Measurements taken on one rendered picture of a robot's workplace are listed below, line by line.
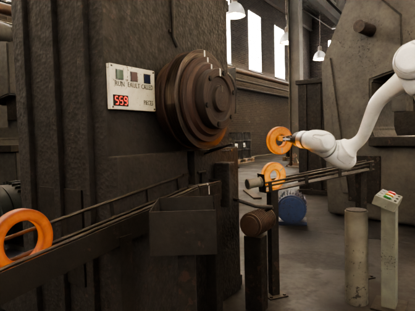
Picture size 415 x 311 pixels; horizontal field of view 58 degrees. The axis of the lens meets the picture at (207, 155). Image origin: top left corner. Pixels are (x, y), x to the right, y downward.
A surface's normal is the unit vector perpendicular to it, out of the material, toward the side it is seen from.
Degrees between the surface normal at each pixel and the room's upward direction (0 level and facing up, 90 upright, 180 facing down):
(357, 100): 90
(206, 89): 90
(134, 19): 90
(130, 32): 90
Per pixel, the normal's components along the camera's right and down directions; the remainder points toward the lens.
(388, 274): -0.55, 0.06
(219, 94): 0.83, 0.01
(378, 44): -0.74, 0.06
